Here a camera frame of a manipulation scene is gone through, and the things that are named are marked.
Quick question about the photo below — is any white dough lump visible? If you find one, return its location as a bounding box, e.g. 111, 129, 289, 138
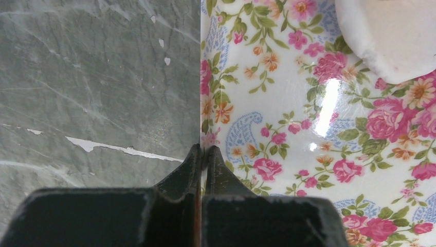
334, 1, 435, 84

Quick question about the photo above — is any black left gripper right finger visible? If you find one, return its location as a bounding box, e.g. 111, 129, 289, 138
202, 146, 348, 247

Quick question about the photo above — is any floral print tray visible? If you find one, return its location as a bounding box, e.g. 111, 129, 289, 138
200, 1, 435, 246

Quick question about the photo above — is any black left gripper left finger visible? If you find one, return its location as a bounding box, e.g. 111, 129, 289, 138
1, 144, 201, 246

